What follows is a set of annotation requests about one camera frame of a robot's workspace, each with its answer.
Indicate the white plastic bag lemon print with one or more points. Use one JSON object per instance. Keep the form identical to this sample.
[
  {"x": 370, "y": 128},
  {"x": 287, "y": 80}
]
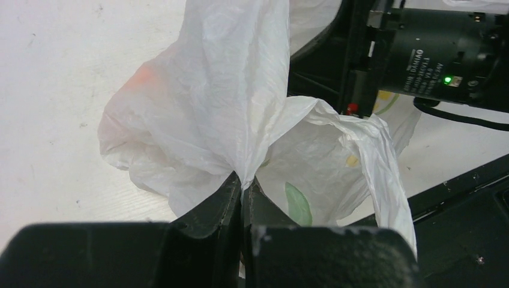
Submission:
[{"x": 215, "y": 102}]

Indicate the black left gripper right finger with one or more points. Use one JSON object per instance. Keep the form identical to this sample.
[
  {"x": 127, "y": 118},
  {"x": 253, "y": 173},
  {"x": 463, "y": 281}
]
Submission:
[{"x": 280, "y": 253}]

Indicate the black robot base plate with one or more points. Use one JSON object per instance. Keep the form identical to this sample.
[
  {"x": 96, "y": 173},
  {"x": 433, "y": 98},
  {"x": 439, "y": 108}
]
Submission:
[{"x": 462, "y": 235}]

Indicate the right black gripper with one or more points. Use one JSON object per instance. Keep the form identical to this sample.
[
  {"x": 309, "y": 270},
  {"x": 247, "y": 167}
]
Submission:
[{"x": 345, "y": 52}]

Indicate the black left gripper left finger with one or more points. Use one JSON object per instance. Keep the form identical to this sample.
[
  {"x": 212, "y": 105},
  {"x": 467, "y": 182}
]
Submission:
[{"x": 198, "y": 249}]

